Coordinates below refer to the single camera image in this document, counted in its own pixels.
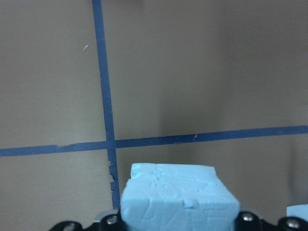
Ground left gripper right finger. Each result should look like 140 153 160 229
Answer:
232 211 308 231

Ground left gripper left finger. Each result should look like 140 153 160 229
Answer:
50 209 127 231

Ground light blue block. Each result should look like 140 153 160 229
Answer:
120 163 240 231
286 204 308 221

